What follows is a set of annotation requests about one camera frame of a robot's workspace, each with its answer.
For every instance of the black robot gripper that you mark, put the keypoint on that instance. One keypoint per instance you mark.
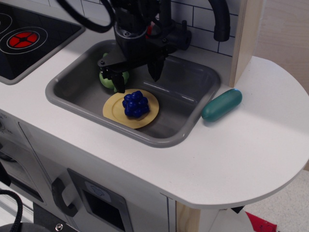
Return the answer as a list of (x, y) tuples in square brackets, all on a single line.
[(133, 50)]

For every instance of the blue toy blueberries cluster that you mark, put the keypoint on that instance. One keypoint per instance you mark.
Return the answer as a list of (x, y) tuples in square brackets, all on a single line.
[(135, 104)]

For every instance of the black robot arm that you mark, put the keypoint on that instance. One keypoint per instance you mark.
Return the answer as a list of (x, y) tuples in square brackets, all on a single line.
[(131, 15)]

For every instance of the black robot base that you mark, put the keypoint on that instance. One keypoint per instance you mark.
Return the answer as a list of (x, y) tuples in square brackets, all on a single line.
[(26, 219)]

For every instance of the yellow toy plate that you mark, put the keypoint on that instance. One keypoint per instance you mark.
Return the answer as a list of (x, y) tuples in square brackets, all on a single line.
[(114, 110)]

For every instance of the grey toy sink basin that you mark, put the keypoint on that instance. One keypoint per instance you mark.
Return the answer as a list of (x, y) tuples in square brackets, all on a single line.
[(182, 91)]

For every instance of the green toy lettuce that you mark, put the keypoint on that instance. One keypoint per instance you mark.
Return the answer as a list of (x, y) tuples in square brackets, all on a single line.
[(109, 84)]

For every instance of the red toy strawberry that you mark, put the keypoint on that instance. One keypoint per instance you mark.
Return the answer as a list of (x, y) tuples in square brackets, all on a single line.
[(149, 30)]

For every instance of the teal toy cucumber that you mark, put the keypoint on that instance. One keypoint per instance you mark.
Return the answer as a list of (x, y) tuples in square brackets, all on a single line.
[(221, 105)]

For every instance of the black toy faucet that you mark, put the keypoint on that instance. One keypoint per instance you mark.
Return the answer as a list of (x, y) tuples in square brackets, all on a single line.
[(165, 28)]

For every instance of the black toy stovetop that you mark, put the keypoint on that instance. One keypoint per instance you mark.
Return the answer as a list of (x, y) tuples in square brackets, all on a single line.
[(28, 39)]

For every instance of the wooden side panel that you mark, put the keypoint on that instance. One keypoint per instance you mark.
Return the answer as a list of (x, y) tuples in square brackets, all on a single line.
[(249, 19)]

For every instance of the grey dishwasher door panel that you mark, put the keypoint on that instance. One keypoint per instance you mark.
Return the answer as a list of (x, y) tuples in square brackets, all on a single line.
[(102, 203)]

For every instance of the red cloth on floor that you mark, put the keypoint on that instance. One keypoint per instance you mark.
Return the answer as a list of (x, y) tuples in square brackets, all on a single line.
[(261, 225)]

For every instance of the black oven door handle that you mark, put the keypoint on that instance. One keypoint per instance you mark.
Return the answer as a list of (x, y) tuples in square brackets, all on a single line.
[(58, 188)]

